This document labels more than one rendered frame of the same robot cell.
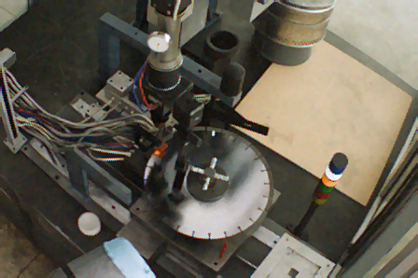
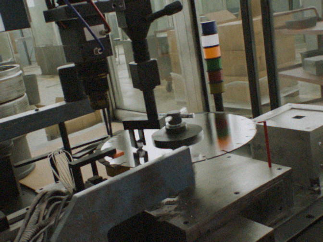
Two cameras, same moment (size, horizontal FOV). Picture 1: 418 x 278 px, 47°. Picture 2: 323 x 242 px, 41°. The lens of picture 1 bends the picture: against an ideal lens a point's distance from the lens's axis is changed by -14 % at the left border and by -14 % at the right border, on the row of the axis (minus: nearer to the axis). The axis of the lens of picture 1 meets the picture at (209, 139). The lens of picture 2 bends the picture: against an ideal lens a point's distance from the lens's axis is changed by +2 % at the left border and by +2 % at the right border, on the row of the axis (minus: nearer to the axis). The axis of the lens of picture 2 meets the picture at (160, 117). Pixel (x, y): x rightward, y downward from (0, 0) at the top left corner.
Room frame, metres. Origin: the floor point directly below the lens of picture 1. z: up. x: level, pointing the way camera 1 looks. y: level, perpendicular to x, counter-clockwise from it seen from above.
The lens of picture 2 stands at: (0.38, 0.75, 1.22)
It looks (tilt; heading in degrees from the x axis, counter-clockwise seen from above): 15 degrees down; 298
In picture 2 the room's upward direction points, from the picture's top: 10 degrees counter-clockwise
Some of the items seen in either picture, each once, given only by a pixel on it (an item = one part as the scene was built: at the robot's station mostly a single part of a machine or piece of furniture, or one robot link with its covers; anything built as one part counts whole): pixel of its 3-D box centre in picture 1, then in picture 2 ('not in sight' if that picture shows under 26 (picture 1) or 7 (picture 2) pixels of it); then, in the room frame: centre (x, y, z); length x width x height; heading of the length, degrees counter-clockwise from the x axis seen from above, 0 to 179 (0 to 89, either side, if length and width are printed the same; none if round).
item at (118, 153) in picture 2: (148, 143); (99, 171); (0.83, 0.16, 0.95); 0.10 x 0.03 x 0.07; 63
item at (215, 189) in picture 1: (208, 180); (176, 130); (0.75, -0.02, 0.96); 0.11 x 0.11 x 0.03
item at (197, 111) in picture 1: (186, 123); (137, 35); (0.75, 0.06, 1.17); 0.06 x 0.05 x 0.20; 54
